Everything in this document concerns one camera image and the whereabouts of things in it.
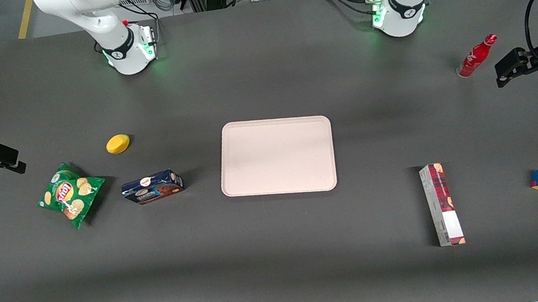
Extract red tartan cookie box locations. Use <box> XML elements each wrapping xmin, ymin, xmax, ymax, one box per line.
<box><xmin>418</xmin><ymin>161</ymin><xmax>467</xmax><ymax>249</ymax></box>

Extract blue cookie box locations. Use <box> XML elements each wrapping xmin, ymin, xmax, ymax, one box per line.
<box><xmin>119</xmin><ymin>168</ymin><xmax>186</xmax><ymax>207</ymax></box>

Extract cream plastic tray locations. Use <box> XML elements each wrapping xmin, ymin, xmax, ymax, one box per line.
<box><xmin>214</xmin><ymin>111</ymin><xmax>339</xmax><ymax>204</ymax></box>

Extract red soda bottle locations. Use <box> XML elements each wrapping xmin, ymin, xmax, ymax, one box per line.
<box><xmin>453</xmin><ymin>33</ymin><xmax>502</xmax><ymax>79</ymax></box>

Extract green chips bag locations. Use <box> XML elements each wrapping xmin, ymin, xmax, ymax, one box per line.
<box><xmin>32</xmin><ymin>158</ymin><xmax>111</xmax><ymax>234</ymax></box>

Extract yellow lemon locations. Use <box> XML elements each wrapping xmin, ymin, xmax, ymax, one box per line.
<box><xmin>104</xmin><ymin>132</ymin><xmax>132</xmax><ymax>156</ymax></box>

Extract black arm base cables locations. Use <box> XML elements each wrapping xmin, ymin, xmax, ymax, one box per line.
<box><xmin>312</xmin><ymin>0</ymin><xmax>376</xmax><ymax>21</ymax></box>

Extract grey coiled cable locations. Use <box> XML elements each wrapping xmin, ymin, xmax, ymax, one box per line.
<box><xmin>151</xmin><ymin>0</ymin><xmax>177</xmax><ymax>14</ymax></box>

